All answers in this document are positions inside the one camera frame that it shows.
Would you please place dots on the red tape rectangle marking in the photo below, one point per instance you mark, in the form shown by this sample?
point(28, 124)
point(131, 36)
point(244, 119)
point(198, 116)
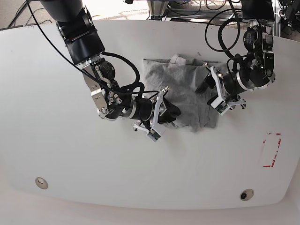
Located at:
point(270, 149)

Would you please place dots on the grey printed t-shirt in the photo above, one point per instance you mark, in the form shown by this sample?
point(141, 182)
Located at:
point(183, 77)

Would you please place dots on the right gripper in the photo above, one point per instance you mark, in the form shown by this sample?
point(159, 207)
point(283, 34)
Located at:
point(153, 112)

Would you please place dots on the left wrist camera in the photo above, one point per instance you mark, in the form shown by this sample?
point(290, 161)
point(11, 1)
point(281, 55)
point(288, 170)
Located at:
point(220, 105)

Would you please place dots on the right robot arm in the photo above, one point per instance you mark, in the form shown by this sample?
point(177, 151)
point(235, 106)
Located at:
point(88, 53)

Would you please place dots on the aluminium frame stand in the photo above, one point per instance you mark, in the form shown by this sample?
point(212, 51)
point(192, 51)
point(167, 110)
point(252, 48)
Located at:
point(157, 9)

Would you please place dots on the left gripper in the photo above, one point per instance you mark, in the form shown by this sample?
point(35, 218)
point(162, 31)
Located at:
point(226, 86)

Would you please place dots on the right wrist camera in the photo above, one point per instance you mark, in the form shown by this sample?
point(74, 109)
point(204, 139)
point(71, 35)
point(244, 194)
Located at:
point(155, 134)

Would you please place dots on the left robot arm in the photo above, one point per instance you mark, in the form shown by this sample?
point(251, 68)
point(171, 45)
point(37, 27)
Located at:
point(253, 71)

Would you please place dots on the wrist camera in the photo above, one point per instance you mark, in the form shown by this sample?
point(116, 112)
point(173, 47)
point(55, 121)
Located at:
point(155, 134)
point(220, 105)

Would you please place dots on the dark table grommet hole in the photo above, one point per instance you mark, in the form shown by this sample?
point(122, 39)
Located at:
point(247, 194)

